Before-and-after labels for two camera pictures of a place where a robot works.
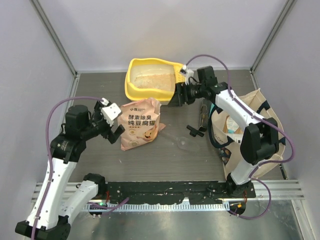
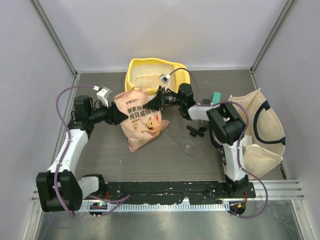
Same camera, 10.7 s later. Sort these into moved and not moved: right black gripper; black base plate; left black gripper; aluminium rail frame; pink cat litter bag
Moved: pink cat litter bag; right black gripper; left black gripper
Not moved: aluminium rail frame; black base plate
